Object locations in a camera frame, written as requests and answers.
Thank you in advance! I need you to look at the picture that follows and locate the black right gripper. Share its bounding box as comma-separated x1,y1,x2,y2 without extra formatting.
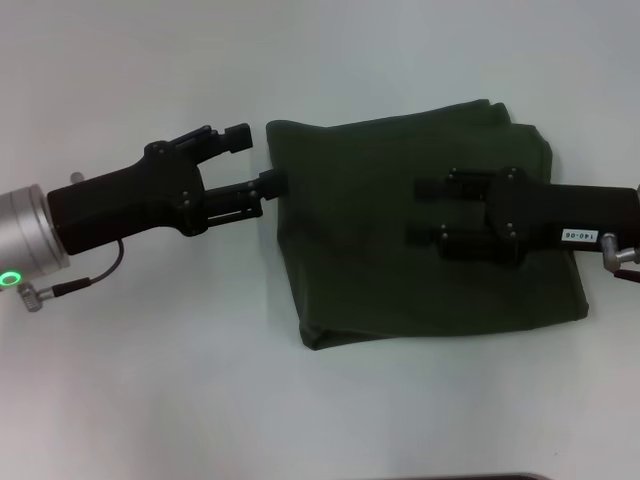
404,166,640,270

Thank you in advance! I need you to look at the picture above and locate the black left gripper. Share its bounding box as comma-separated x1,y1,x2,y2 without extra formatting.
46,122,290,257

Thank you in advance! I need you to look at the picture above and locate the dark green FREE! t-shirt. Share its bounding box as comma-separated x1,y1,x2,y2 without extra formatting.
264,98,593,352

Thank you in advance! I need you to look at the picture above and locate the silver cable connector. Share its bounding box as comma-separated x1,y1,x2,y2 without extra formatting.
16,281,57,313
599,231,640,275

